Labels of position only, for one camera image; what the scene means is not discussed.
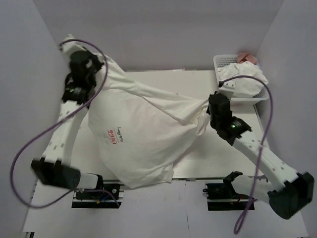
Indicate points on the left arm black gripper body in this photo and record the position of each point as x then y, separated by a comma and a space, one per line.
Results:
97, 65

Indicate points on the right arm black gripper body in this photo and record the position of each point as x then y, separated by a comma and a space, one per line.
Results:
213, 122

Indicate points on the white Coca-Cola print t-shirt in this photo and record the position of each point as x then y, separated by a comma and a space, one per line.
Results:
142, 131

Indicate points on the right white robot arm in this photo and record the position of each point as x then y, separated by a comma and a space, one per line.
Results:
285, 189

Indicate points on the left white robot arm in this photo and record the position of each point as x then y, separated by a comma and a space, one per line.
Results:
54, 166

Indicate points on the crumpled white t-shirt in basket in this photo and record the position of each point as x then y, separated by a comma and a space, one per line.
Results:
242, 87

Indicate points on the white plastic laundry basket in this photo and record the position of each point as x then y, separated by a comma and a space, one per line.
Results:
224, 60

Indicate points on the pink cloth behind basket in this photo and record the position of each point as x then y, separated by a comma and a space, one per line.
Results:
243, 57

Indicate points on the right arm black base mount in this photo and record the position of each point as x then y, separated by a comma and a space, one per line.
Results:
221, 196

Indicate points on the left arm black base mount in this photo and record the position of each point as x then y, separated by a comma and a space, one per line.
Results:
110, 198

